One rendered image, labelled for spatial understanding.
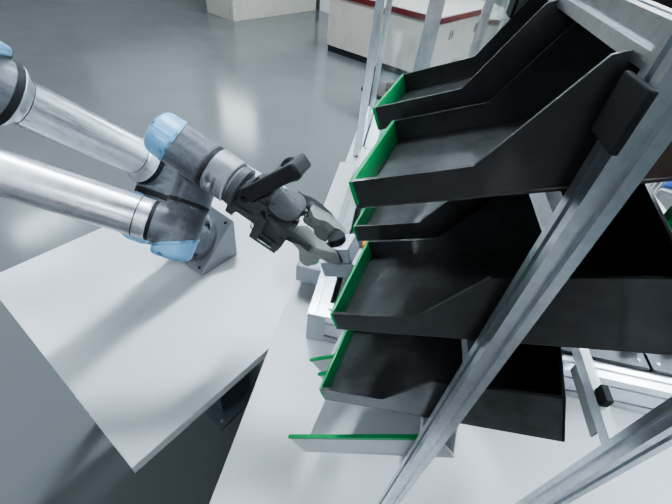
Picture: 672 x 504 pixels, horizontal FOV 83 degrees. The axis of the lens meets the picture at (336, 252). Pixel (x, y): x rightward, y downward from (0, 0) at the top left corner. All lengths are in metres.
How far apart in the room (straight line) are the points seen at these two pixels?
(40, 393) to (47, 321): 1.01
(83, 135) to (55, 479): 1.38
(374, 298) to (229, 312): 0.67
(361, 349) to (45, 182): 0.57
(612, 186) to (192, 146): 0.54
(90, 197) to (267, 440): 0.57
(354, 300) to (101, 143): 0.67
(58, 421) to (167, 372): 1.12
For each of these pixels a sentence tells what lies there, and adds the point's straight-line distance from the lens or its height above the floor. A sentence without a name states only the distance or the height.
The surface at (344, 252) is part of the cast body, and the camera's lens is 0.59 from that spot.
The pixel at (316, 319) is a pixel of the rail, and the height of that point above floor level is 0.95.
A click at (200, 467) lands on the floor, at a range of 1.80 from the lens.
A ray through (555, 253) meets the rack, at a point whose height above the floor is 1.54.
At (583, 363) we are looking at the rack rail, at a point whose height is 1.31.
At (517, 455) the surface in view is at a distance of 0.99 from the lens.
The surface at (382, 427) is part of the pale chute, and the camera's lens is 0.65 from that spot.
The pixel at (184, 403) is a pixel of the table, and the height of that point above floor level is 0.86.
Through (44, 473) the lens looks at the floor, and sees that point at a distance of 1.98.
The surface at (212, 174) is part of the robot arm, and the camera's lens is 0.63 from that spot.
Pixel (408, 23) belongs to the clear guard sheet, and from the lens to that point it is 2.09.
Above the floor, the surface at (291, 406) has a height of 0.86.
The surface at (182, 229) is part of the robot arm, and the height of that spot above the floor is 1.23.
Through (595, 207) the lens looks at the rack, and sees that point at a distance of 0.25.
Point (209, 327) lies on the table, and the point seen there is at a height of 0.86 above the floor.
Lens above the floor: 1.68
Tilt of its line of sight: 42 degrees down
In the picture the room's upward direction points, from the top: 8 degrees clockwise
